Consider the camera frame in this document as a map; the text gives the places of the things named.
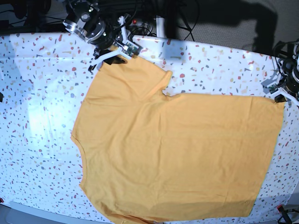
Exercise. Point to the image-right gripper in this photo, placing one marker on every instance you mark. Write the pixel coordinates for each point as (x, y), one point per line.
(282, 93)

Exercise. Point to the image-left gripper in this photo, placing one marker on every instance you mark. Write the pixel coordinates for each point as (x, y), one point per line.
(103, 39)

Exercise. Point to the yellow T-shirt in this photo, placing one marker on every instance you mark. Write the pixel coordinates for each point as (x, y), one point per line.
(149, 157)

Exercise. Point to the terrazzo patterned tablecloth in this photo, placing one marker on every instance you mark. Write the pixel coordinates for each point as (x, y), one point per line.
(44, 79)

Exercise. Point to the red clamp bottom right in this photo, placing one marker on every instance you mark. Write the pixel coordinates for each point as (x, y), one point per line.
(284, 219)

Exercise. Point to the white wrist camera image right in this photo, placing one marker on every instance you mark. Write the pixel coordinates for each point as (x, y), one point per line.
(269, 86)

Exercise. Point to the white metal post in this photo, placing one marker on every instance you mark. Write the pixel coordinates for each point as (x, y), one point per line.
(160, 27)

